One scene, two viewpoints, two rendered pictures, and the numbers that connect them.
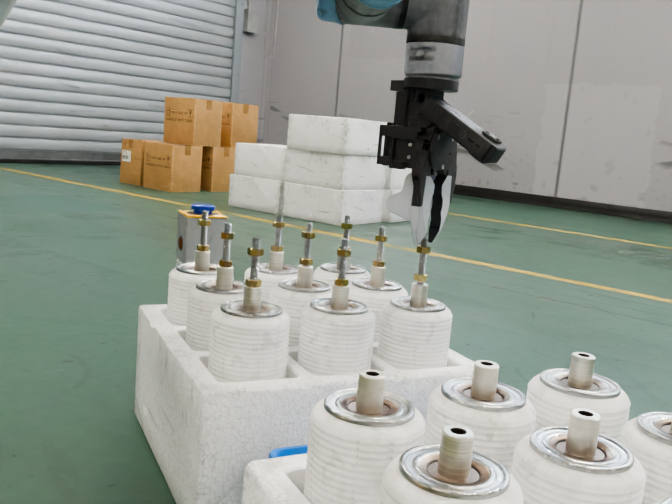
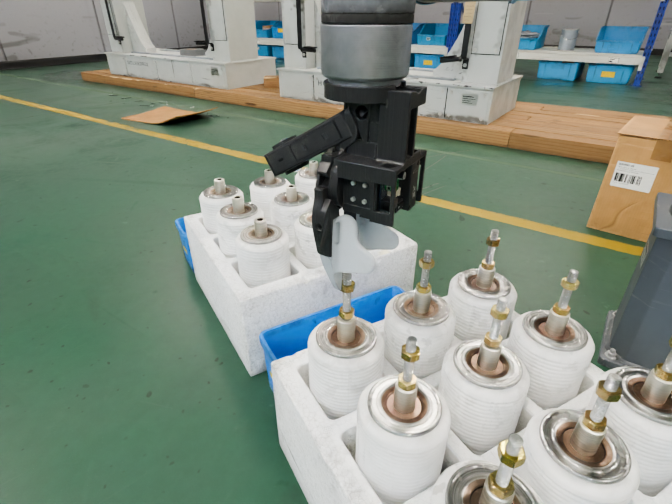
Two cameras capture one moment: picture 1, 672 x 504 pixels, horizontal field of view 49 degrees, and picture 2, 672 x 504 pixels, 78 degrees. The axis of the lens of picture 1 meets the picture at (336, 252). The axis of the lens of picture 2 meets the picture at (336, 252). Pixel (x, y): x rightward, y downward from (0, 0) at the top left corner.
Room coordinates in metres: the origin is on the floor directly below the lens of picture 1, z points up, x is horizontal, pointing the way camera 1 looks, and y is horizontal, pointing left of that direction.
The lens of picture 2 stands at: (1.36, -0.15, 0.60)
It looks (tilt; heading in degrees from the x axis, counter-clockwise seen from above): 30 degrees down; 177
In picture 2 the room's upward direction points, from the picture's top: straight up
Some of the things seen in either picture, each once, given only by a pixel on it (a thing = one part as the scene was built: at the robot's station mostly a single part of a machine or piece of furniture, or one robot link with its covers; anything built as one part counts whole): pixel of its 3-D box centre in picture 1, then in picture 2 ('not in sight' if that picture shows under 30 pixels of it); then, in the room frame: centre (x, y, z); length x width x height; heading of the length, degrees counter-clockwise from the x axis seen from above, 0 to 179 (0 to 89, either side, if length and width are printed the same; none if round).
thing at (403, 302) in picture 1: (417, 304); (346, 336); (0.97, -0.12, 0.25); 0.08 x 0.08 x 0.01
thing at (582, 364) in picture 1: (581, 371); (260, 227); (0.68, -0.25, 0.26); 0.02 x 0.02 x 0.03
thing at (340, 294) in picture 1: (340, 297); (422, 300); (0.91, -0.01, 0.26); 0.02 x 0.02 x 0.03
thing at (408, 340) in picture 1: (410, 369); (345, 387); (0.97, -0.12, 0.16); 0.10 x 0.10 x 0.18
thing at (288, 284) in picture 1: (304, 286); (487, 363); (1.02, 0.04, 0.25); 0.08 x 0.08 x 0.01
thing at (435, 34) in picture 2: not in sight; (440, 34); (-4.03, 1.38, 0.36); 0.50 x 0.38 x 0.21; 141
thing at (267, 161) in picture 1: (283, 162); not in sight; (4.21, 0.35, 0.27); 0.39 x 0.39 x 0.18; 54
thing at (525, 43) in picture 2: not in sight; (523, 36); (-3.42, 2.10, 0.36); 0.50 x 0.38 x 0.21; 143
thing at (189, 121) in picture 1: (192, 121); not in sight; (4.92, 1.02, 0.45); 0.30 x 0.24 x 0.30; 54
